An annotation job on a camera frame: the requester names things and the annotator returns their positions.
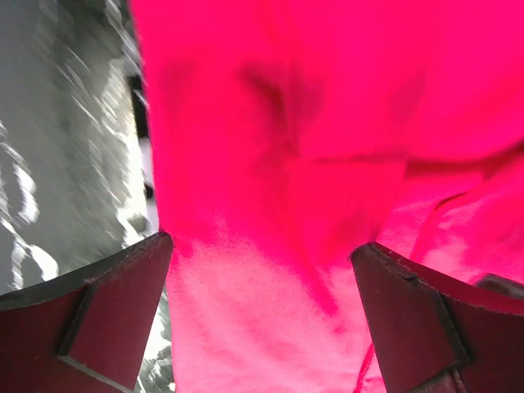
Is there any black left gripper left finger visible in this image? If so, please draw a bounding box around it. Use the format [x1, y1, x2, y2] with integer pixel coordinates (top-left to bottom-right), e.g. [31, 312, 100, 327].
[1, 233, 173, 393]

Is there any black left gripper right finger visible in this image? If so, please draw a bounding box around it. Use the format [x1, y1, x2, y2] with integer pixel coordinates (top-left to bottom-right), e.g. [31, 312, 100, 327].
[350, 243, 523, 392]

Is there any red t shirt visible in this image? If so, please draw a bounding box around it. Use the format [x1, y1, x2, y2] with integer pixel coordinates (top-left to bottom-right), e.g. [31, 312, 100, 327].
[130, 1, 523, 392]

